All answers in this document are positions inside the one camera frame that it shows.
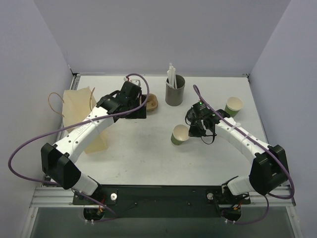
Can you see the white wrapped straws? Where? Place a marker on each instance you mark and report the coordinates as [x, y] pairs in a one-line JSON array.
[[171, 77]]

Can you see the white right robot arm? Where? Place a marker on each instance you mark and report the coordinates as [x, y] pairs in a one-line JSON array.
[[269, 167]]

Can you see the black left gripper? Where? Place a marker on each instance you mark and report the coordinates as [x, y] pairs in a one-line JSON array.
[[138, 112]]

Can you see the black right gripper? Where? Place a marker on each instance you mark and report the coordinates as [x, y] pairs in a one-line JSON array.
[[195, 130]]

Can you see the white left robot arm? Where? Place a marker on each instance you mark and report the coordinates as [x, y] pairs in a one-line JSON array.
[[58, 160]]

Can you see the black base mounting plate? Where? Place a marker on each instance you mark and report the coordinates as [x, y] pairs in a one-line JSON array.
[[150, 209]]

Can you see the aluminium frame rail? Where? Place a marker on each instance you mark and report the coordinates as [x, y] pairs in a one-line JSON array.
[[59, 197]]

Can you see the brown paper takeout bag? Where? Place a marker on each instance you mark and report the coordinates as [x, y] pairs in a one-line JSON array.
[[76, 105]]

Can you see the green paper coffee cup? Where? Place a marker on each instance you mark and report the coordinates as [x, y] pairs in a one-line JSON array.
[[180, 134]]

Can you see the brown pulp cup carrier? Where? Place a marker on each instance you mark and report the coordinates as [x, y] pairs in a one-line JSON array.
[[152, 103]]

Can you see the grey cylindrical straw holder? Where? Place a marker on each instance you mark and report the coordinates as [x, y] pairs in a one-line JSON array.
[[174, 97]]

